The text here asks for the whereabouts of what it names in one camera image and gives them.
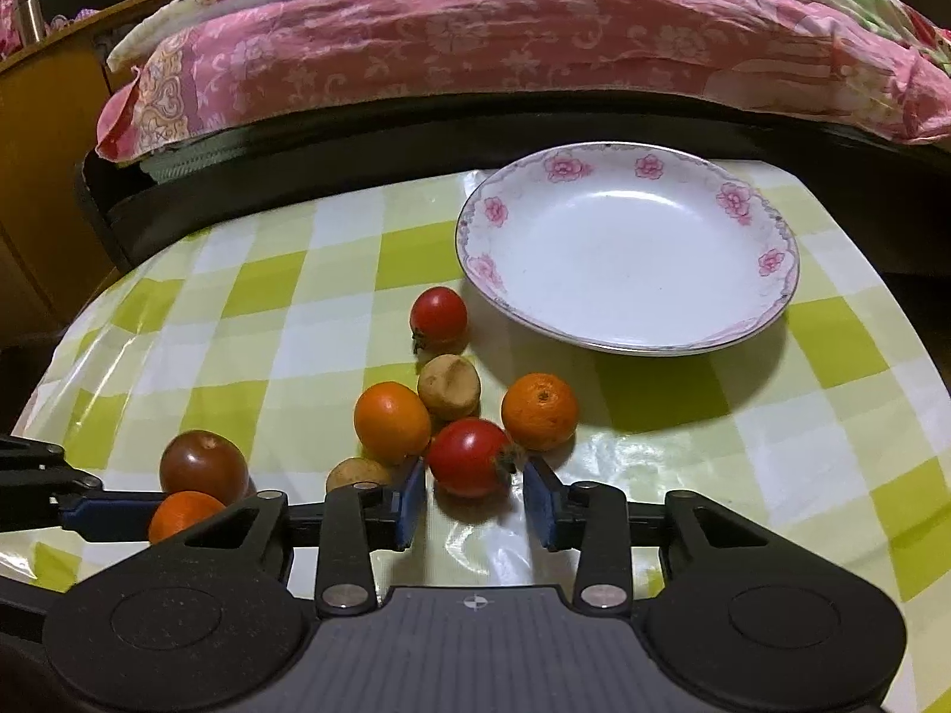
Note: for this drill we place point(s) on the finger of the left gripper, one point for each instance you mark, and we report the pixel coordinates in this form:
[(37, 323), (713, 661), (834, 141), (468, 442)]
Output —
[(40, 490)]

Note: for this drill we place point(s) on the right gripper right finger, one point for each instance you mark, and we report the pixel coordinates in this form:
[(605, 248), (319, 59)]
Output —
[(589, 517)]

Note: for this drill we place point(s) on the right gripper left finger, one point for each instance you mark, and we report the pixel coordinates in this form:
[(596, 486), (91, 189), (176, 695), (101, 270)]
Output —
[(356, 520)]

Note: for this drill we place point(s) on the round brown longan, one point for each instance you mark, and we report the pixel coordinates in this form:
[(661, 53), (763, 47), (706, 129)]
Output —
[(358, 470)]

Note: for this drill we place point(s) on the smooth orange fruit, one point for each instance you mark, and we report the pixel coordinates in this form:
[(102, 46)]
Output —
[(392, 422)]

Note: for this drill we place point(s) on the dimpled orange tangerine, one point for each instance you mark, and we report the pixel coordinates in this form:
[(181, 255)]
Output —
[(540, 412)]

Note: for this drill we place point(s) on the red tomato with stem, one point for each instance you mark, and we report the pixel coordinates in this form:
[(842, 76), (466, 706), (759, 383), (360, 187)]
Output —
[(472, 459)]

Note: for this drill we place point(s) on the small orange tangerine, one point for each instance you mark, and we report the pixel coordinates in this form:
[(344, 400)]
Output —
[(180, 511)]

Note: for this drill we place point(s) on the dark brown tomato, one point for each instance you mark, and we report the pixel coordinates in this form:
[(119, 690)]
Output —
[(200, 460)]

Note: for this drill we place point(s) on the brown longan fruit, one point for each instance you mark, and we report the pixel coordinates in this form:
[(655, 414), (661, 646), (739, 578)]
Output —
[(449, 387)]

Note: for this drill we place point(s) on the small red tomato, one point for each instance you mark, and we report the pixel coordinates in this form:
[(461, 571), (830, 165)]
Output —
[(438, 318)]

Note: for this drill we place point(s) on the wooden cabinet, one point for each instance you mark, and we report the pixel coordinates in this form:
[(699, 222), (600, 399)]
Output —
[(52, 95)]

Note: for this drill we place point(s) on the white floral plate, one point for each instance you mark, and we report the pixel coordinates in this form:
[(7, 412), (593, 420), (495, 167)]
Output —
[(629, 249)]

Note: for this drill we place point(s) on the metal thermos bottle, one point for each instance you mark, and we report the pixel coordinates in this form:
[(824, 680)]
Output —
[(30, 24)]

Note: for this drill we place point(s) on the pink floral bedsheet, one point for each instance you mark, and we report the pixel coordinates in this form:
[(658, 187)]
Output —
[(205, 66)]

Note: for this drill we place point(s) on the dark bed frame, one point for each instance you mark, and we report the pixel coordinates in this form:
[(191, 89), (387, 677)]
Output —
[(314, 155)]

